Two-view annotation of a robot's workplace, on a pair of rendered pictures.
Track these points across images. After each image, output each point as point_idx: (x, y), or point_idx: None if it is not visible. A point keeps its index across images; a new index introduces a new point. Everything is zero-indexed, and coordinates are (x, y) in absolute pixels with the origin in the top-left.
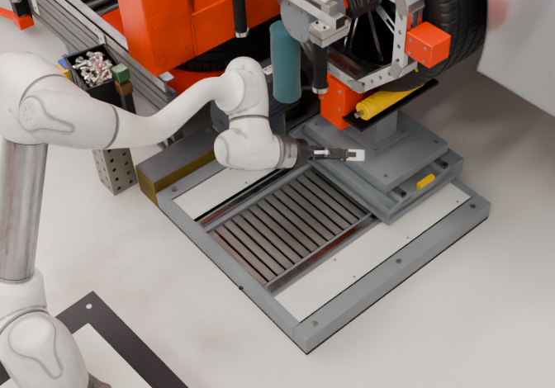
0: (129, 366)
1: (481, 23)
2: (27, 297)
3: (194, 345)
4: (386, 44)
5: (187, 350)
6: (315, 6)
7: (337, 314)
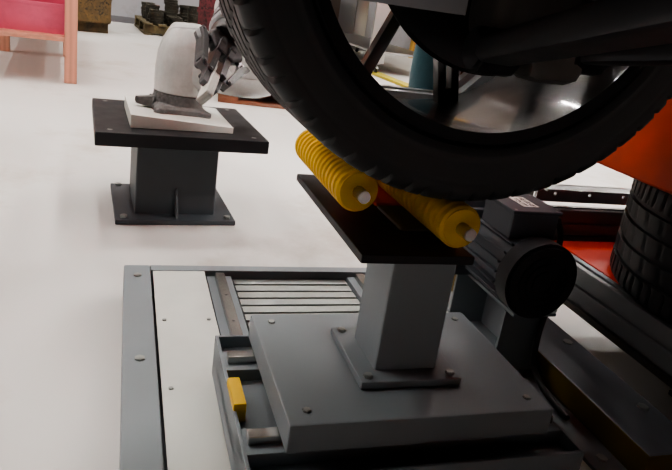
0: (169, 119)
1: None
2: None
3: (217, 257)
4: (421, 110)
5: (215, 253)
6: None
7: (128, 289)
